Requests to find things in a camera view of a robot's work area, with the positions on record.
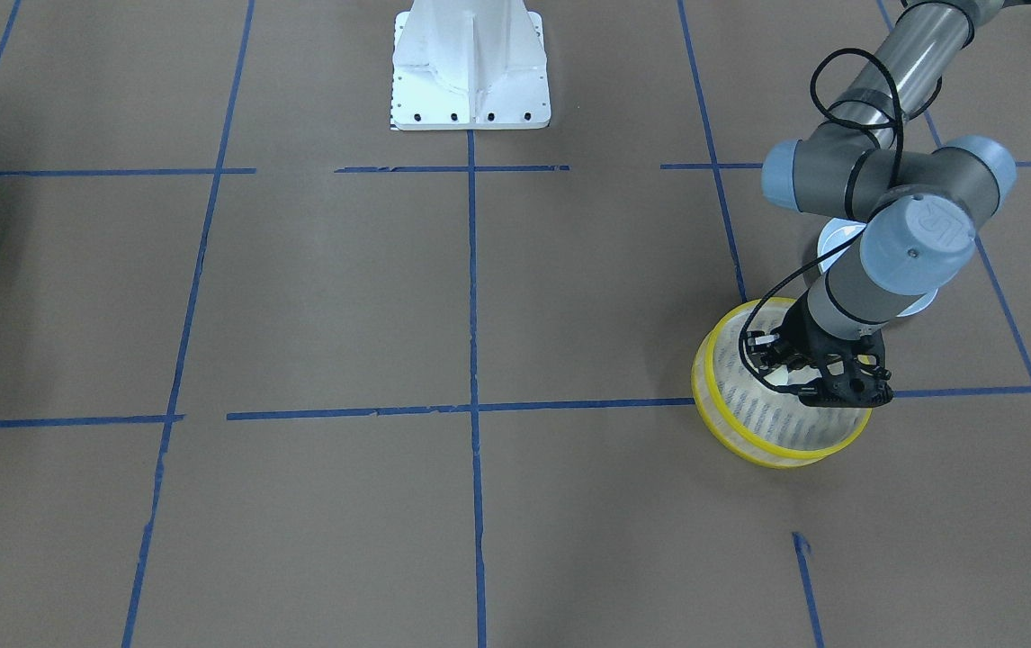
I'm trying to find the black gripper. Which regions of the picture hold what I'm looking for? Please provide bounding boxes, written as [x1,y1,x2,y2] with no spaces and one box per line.
[742,295,866,387]

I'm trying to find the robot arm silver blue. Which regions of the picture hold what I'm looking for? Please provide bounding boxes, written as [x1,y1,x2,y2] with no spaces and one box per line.
[738,1,1018,395]

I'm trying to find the yellow bamboo steamer basket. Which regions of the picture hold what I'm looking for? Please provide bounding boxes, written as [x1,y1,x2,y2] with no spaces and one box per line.
[691,300,872,469]

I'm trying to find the light blue plate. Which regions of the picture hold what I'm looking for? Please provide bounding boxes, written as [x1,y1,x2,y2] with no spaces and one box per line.
[816,219,937,319]

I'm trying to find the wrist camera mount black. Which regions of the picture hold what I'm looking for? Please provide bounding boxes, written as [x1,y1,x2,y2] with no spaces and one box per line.
[791,331,894,409]

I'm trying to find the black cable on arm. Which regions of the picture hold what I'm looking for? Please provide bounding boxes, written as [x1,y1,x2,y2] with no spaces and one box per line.
[739,48,944,379]

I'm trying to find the white pedestal column base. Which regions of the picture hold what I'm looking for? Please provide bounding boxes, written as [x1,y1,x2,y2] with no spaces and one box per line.
[390,1,552,131]

